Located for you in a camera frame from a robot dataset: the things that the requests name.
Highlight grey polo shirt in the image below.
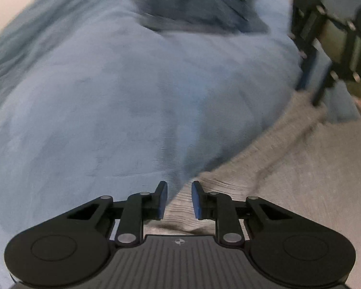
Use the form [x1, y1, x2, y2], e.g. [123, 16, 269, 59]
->
[150, 91, 361, 287]

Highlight dark blue jeans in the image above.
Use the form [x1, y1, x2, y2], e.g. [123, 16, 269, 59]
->
[133, 0, 268, 35]

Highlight blue fleece duvet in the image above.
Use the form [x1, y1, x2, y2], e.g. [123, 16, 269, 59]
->
[0, 0, 361, 287]

